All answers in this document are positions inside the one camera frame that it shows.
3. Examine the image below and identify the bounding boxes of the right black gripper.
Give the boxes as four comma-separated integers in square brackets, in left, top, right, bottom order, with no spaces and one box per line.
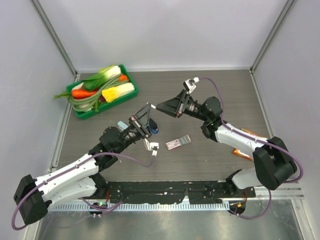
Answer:
[156,90,210,123]

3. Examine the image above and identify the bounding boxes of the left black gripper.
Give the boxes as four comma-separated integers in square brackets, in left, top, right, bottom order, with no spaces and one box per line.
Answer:
[115,104,153,155]

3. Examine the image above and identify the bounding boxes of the blue black stapler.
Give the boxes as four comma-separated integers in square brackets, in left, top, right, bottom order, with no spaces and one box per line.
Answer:
[149,118,159,134]

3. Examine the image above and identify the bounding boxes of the light blue white stapler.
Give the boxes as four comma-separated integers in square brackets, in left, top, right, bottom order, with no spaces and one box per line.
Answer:
[117,121,128,132]

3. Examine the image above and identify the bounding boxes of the red white staple box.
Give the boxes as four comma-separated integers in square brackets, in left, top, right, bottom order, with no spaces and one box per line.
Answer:
[166,134,192,151]

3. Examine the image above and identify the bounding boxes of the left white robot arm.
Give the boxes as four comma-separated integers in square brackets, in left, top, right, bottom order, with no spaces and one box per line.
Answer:
[11,103,154,231]

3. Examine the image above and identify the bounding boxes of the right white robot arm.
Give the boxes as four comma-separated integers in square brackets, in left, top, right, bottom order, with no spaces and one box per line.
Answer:
[156,90,298,198]

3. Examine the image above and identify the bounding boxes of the yellow white napa cabbage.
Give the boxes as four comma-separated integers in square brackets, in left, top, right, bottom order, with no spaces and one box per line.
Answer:
[101,82,135,103]

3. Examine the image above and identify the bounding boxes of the small orange carrot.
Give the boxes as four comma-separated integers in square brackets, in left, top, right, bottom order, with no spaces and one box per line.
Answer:
[118,74,129,82]

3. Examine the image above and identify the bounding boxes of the white green bok choy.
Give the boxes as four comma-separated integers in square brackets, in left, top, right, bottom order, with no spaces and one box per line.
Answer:
[82,65,122,92]

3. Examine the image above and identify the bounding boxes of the green long beans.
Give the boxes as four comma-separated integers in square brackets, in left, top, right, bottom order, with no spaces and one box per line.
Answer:
[67,77,128,113]

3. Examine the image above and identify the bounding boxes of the green plastic tray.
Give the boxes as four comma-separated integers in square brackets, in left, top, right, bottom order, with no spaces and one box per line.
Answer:
[55,64,139,120]

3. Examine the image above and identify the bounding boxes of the large orange carrot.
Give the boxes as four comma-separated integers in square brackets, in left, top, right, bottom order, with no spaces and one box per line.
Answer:
[71,89,98,99]

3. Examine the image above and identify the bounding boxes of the orange candy bag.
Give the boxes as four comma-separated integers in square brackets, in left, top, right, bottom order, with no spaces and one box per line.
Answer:
[232,128,268,162]

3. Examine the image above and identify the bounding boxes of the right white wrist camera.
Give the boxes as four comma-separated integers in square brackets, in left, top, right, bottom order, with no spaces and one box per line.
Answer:
[183,77,200,95]

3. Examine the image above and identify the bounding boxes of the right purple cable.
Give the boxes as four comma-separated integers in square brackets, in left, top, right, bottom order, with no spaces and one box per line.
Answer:
[197,77,304,219]

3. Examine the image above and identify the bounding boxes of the purple cable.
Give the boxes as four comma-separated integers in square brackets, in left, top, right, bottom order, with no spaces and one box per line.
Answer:
[11,151,158,230]
[197,77,304,219]

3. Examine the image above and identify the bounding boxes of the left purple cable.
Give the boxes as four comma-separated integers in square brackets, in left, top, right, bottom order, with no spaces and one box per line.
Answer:
[11,151,158,230]

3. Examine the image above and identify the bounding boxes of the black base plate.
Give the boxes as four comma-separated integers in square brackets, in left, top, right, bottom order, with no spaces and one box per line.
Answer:
[102,180,256,205]

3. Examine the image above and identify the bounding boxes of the white slotted cable duct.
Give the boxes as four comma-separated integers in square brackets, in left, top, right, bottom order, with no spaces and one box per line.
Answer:
[51,201,230,212]

